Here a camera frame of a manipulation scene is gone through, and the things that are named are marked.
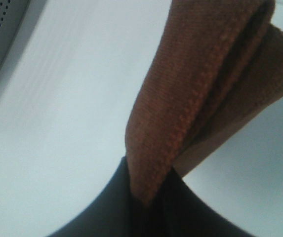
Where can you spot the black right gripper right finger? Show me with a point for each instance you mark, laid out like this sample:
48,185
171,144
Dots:
178,212

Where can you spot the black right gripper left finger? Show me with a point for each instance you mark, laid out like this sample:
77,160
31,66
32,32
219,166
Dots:
111,214

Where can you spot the brown towel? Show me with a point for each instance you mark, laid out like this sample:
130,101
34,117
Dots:
219,63

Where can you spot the grey perforated plastic basket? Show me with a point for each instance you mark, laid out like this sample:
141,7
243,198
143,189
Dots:
18,20

